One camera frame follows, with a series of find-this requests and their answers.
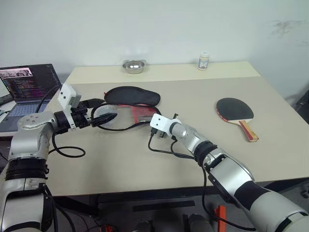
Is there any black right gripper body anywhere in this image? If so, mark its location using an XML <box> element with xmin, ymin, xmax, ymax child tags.
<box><xmin>151</xmin><ymin>129</ymin><xmax>169</xmax><ymax>140</ymax></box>

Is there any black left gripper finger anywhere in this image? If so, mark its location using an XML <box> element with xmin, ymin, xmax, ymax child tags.
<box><xmin>91</xmin><ymin>113</ymin><xmax>118</xmax><ymax>128</ymax></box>
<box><xmin>83</xmin><ymin>98</ymin><xmax>102</xmax><ymax>109</ymax></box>

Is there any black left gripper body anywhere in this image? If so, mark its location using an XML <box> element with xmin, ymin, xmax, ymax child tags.
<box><xmin>71</xmin><ymin>101</ymin><xmax>94</xmax><ymax>129</ymax></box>

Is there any table tennis paddle black rubber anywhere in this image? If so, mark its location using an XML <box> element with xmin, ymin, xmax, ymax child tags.
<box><xmin>215</xmin><ymin>97</ymin><xmax>260</xmax><ymax>143</ymax></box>

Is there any stainless steel bowl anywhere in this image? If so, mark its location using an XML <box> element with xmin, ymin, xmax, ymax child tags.
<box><xmin>121</xmin><ymin>59</ymin><xmax>147</xmax><ymax>74</ymax></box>

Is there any open laptop computer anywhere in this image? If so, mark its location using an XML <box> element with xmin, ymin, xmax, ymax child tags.
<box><xmin>0</xmin><ymin>63</ymin><xmax>63</xmax><ymax>133</ymax></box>

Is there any white pill bottle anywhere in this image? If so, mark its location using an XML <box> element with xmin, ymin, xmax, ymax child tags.
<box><xmin>197</xmin><ymin>50</ymin><xmax>210</xmax><ymax>71</ymax></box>

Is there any grey rounded shape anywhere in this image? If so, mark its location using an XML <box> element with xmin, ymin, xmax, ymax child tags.
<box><xmin>188</xmin><ymin>214</ymin><xmax>213</xmax><ymax>232</ymax></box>

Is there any orange upright bar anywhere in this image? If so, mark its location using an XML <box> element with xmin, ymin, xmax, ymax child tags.
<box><xmin>214</xmin><ymin>205</ymin><xmax>227</xmax><ymax>232</ymax></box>

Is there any black object beside table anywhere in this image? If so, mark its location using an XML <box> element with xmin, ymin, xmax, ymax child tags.
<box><xmin>293</xmin><ymin>89</ymin><xmax>309</xmax><ymax>114</ymax></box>

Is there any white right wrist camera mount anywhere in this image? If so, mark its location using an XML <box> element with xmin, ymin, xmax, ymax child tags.
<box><xmin>149</xmin><ymin>114</ymin><xmax>173</xmax><ymax>134</ymax></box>

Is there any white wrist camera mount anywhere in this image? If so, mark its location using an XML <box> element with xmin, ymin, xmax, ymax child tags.
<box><xmin>149</xmin><ymin>114</ymin><xmax>173</xmax><ymax>134</ymax></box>
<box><xmin>57</xmin><ymin>83</ymin><xmax>83</xmax><ymax>130</ymax></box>

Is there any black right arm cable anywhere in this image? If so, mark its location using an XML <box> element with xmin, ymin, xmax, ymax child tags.
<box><xmin>147</xmin><ymin>130</ymin><xmax>256</xmax><ymax>232</ymax></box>

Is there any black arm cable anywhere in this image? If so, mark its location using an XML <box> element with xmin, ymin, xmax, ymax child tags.
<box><xmin>147</xmin><ymin>130</ymin><xmax>256</xmax><ymax>232</ymax></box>
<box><xmin>36</xmin><ymin>86</ymin><xmax>86</xmax><ymax>158</ymax></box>

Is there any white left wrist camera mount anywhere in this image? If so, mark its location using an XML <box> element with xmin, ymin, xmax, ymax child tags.
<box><xmin>57</xmin><ymin>83</ymin><xmax>83</xmax><ymax>130</ymax></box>

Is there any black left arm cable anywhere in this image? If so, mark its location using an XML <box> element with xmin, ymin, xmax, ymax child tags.
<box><xmin>36</xmin><ymin>86</ymin><xmax>86</xmax><ymax>158</ymax></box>

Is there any black table frame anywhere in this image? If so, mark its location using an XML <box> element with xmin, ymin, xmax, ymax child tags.
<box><xmin>52</xmin><ymin>177</ymin><xmax>309</xmax><ymax>218</ymax></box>

